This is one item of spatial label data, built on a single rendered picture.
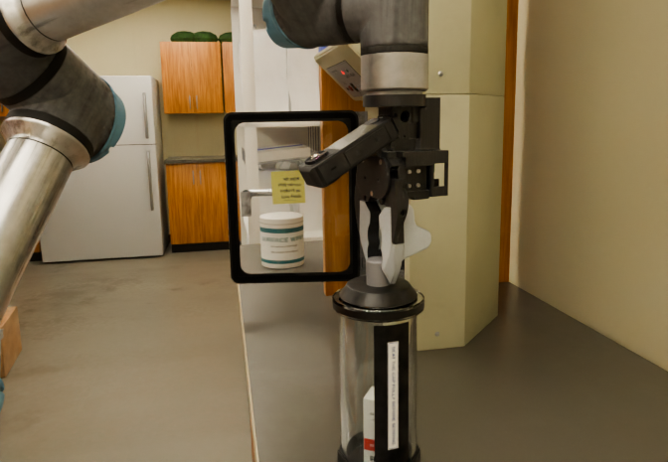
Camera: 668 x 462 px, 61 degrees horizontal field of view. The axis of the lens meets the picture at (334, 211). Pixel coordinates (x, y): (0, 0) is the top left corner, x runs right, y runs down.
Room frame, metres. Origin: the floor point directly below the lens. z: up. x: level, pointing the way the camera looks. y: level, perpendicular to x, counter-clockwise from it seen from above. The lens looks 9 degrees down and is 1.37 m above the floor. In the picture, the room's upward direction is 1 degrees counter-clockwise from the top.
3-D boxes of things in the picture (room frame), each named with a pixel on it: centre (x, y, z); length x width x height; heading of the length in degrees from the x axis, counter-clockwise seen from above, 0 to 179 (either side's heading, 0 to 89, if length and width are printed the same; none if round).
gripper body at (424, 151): (0.66, -0.08, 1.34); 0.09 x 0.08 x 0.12; 116
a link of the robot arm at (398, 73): (0.65, -0.07, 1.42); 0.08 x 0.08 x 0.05
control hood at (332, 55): (1.15, -0.05, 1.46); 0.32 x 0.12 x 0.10; 11
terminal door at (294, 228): (1.30, 0.09, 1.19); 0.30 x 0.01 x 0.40; 91
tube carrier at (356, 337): (0.64, -0.05, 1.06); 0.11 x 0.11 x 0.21
